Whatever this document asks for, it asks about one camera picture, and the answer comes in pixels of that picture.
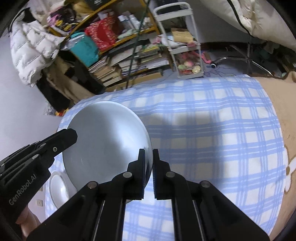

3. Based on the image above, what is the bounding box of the silver metal bowl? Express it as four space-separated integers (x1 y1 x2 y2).
62 101 153 190

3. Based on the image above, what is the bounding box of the white rolling cart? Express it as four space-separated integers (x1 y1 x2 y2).
153 2 204 79

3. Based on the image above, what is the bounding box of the white wall socket lower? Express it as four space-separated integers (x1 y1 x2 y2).
36 199 43 207

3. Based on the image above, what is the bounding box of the chrome office chair base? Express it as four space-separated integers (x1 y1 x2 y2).
210 43 273 77

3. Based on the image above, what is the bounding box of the dark green pole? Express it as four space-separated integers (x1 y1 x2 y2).
125 0 151 89

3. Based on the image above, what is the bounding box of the teal bag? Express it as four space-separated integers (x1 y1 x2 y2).
68 32 99 67

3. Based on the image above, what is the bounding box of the beige trench coat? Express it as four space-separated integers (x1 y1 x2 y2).
43 57 95 103

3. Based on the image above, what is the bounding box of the blue plaid tablecloth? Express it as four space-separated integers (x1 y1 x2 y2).
59 75 288 233

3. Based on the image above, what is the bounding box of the stack of books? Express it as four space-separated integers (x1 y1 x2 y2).
88 56 122 87

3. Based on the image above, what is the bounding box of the person's left hand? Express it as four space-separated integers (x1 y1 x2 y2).
16 206 41 240

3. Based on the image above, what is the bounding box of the yellow wooden bookshelf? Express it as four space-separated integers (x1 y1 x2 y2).
47 1 172 94

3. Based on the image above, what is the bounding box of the white puffer jacket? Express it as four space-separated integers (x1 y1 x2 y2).
9 12 65 86

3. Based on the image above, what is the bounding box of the red gift bag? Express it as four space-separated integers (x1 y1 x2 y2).
84 16 118 51

